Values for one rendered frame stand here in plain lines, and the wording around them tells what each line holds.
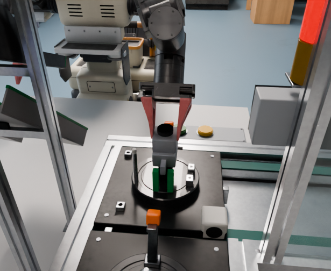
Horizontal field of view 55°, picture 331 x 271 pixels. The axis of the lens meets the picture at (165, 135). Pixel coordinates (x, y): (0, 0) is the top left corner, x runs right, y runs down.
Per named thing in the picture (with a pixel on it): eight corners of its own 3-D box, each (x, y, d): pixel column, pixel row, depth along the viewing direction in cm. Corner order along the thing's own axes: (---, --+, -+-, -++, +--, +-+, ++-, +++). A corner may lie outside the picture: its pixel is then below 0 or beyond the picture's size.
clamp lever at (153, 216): (146, 254, 49) (148, 208, 47) (159, 255, 48) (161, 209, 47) (142, 268, 45) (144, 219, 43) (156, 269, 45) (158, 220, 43)
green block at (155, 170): (153, 187, 62) (153, 167, 59) (159, 187, 62) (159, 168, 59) (152, 191, 61) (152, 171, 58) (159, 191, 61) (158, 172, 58)
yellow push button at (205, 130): (197, 130, 86) (197, 124, 85) (212, 131, 86) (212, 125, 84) (197, 138, 83) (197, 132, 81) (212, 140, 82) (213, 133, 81)
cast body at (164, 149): (156, 145, 65) (155, 116, 60) (177, 146, 64) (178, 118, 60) (150, 174, 58) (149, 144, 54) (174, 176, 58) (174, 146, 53)
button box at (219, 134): (167, 141, 91) (167, 123, 87) (240, 145, 89) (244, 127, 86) (164, 156, 85) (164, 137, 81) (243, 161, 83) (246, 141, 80)
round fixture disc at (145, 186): (138, 159, 72) (137, 152, 71) (199, 163, 71) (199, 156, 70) (125, 204, 61) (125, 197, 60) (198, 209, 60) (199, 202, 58)
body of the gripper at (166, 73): (195, 94, 55) (197, 53, 56) (138, 91, 56) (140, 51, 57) (194, 101, 62) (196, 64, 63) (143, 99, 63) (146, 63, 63)
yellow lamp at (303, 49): (285, 71, 41) (294, 33, 38) (325, 72, 40) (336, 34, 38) (294, 87, 37) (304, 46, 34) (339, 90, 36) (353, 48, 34)
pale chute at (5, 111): (34, 137, 77) (39, 120, 78) (83, 146, 74) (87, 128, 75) (-70, 102, 50) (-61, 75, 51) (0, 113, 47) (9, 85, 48)
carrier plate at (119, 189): (121, 152, 78) (121, 145, 77) (219, 158, 76) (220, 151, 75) (94, 230, 58) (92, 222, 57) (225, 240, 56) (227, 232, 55)
